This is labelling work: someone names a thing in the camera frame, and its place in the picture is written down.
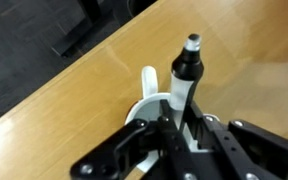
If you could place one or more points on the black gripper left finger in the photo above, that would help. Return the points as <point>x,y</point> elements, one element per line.
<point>118,155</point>

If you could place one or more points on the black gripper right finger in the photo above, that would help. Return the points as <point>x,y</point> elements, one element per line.
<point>242,150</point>

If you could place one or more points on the black and white marker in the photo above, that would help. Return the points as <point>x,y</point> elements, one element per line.
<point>186,71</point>

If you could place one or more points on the red and white mug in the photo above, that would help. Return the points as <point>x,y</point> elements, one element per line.
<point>147,108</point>

